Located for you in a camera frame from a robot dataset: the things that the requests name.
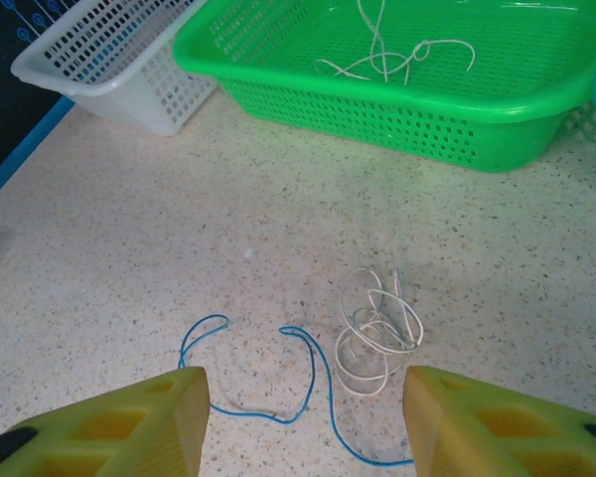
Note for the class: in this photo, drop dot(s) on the white plastic basket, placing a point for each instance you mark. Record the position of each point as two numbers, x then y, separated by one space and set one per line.
129 99

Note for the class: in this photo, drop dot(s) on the green plastic basket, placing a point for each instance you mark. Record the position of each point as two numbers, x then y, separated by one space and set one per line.
328 109

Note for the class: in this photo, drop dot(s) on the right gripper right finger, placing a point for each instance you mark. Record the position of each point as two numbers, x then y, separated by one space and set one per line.
501 432

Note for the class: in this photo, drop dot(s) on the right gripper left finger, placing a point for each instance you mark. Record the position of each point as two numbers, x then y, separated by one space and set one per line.
104 432

